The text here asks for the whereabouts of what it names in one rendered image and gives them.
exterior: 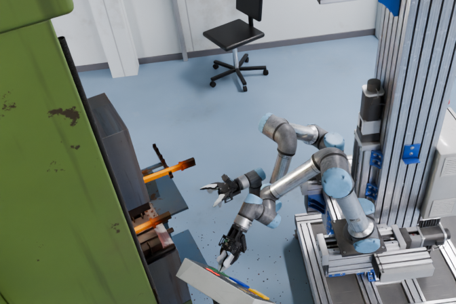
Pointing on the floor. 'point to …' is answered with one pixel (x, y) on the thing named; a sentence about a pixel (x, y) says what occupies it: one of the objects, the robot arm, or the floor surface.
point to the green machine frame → (57, 187)
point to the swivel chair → (240, 28)
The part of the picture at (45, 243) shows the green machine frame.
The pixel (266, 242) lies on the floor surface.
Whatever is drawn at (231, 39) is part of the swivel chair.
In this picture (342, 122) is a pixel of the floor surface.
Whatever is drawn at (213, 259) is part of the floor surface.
